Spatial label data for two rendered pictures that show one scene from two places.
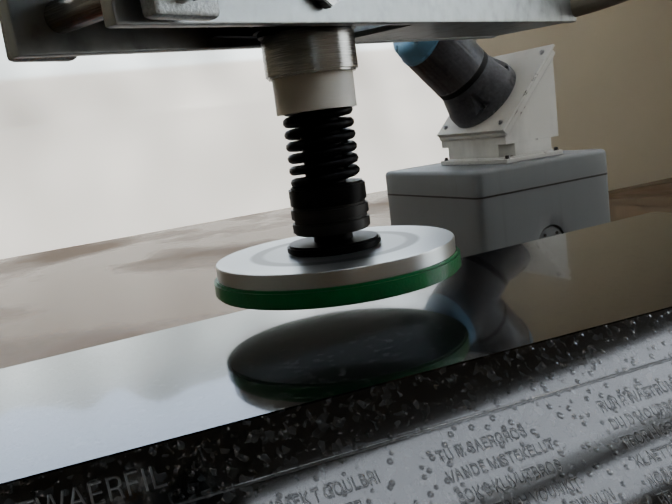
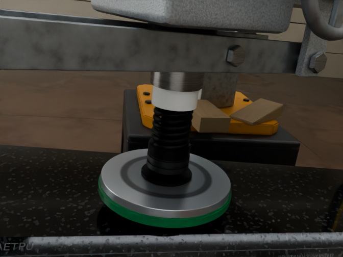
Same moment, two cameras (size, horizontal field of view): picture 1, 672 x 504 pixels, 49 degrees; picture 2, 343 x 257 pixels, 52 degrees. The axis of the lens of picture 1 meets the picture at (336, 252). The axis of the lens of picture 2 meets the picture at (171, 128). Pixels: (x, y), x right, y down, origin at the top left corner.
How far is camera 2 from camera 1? 1.17 m
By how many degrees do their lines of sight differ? 147
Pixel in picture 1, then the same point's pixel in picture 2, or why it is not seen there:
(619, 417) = not seen: hidden behind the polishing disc
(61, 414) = (279, 183)
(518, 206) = not seen: outside the picture
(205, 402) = (233, 170)
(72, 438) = (269, 171)
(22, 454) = (281, 171)
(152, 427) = (247, 166)
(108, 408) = (264, 179)
